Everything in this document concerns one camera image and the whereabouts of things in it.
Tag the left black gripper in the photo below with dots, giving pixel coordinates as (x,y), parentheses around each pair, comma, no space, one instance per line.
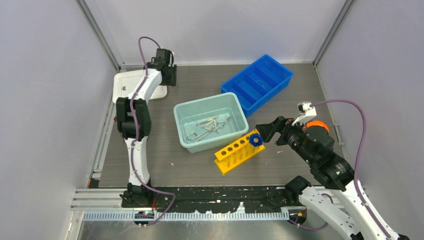
(171,82)

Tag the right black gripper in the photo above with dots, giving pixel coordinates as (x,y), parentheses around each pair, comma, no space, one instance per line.
(281,124)

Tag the test tube with blue cap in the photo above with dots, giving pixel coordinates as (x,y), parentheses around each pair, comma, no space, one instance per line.
(255,140)

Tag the white tub lid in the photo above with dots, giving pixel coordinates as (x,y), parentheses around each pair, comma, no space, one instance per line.
(125,85)

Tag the white clay triangle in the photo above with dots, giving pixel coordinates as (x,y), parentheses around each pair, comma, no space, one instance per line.
(210,125)

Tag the thin metal tweezers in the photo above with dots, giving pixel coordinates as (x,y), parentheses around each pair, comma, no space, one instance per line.
(210,121)

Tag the metal crucible tongs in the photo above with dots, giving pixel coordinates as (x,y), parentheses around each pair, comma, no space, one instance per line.
(193,136)

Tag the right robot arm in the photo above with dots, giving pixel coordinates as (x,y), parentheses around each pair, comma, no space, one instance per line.
(359,220)

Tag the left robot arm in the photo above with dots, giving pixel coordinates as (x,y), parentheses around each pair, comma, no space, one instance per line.
(134,123)

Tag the orange and grey stand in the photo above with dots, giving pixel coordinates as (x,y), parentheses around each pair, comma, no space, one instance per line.
(316,123)

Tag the blue divided plastic bin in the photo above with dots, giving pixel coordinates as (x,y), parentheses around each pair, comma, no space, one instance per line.
(249,93)

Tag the yellow test tube rack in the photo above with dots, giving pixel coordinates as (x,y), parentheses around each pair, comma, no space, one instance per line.
(236,153)

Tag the light green plastic tub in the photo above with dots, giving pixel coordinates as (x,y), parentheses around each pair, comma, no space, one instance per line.
(189,113)

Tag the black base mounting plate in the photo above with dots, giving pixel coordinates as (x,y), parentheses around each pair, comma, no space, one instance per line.
(216,199)

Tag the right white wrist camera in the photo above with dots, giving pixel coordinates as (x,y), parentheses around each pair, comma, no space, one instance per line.
(306,113)

